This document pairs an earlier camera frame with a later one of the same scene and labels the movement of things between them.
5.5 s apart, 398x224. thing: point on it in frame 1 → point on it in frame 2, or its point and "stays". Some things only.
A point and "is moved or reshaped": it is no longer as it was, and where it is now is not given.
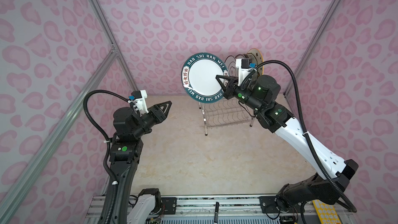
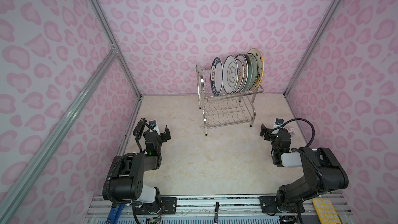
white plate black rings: x=230 y=64 stays
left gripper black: x=158 y=116 → x=165 y=138
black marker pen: x=216 y=212 stays
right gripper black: x=232 y=83 → x=263 y=130
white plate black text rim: x=199 y=77 is moved or reshaped
